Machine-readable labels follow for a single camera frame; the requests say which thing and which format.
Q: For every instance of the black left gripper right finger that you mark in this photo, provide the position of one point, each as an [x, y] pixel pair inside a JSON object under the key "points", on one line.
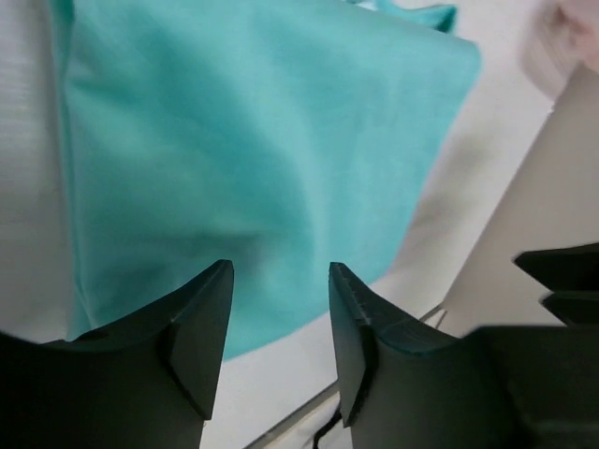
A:
{"points": [[405, 384]]}

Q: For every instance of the teal t shirt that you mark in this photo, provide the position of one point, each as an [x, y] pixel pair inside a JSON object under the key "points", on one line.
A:
{"points": [[280, 135]]}

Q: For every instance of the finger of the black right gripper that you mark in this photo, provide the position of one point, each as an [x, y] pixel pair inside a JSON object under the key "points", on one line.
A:
{"points": [[565, 269], [573, 308]]}

